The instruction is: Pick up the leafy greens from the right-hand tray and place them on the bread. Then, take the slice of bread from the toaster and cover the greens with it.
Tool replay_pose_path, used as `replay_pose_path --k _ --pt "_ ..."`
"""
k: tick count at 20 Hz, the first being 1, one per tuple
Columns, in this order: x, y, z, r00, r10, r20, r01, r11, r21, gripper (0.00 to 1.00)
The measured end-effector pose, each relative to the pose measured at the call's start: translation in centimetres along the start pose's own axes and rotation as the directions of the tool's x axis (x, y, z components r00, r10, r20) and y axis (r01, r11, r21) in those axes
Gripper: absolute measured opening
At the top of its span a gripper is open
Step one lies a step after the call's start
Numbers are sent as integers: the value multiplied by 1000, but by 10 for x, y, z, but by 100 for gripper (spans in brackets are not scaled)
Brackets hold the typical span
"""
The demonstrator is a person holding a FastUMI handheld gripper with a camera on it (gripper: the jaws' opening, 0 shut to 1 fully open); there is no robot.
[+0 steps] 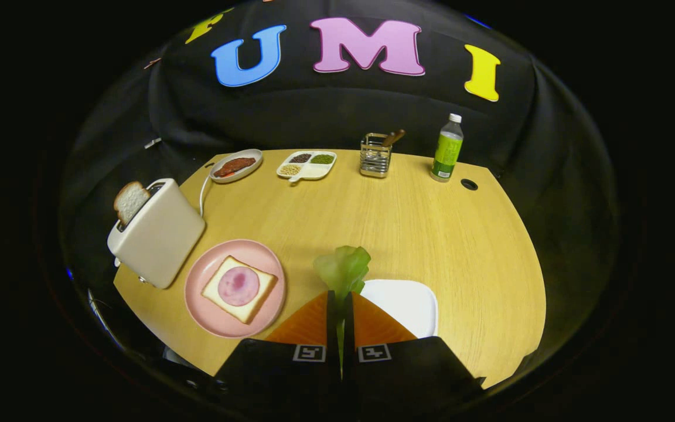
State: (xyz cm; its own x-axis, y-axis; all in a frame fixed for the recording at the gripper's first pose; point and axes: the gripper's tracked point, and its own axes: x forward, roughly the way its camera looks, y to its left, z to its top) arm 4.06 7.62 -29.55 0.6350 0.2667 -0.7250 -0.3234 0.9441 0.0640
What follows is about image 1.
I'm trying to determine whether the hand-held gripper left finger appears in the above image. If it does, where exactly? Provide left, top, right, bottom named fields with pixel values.
left=214, top=290, right=341, bottom=411

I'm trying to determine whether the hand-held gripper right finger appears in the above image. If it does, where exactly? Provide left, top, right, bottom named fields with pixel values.
left=342, top=291, right=486, bottom=411

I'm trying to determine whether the green lettuce leaf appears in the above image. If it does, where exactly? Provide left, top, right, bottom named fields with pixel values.
left=313, top=246, right=372, bottom=305

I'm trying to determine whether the toasted bread slice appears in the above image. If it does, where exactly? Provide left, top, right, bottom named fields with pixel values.
left=114, top=181, right=151, bottom=226

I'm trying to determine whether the white square plate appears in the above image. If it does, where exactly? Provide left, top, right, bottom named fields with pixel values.
left=360, top=279, right=439, bottom=339

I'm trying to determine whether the bread slice under ham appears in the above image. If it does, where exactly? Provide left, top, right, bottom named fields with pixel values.
left=201, top=256, right=278, bottom=325

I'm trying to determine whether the pink ham slice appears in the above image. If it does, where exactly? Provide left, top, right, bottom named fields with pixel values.
left=218, top=267, right=260, bottom=307

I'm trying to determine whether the pink round plate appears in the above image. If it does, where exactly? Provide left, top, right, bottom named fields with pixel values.
left=184, top=239, right=287, bottom=339

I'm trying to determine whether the white divided dish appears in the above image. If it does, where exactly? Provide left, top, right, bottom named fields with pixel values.
left=276, top=151, right=338, bottom=184

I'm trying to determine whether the grey round plate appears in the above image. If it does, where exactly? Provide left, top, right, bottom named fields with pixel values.
left=209, top=149, right=264, bottom=184

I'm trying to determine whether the brown meat piece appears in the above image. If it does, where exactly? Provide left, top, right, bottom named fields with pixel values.
left=214, top=157, right=256, bottom=178

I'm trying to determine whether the white toaster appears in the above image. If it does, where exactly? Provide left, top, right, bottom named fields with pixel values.
left=107, top=178, right=206, bottom=290

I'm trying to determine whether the green drink bottle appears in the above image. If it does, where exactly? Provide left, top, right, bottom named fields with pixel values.
left=430, top=113, right=465, bottom=183

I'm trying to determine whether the black backdrop cloth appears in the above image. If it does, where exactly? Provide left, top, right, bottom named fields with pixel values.
left=59, top=0, right=619, bottom=376

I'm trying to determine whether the metal wire holder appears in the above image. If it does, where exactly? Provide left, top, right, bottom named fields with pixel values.
left=360, top=133, right=393, bottom=179

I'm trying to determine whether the white toaster cable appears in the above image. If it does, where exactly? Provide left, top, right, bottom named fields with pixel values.
left=199, top=174, right=214, bottom=216

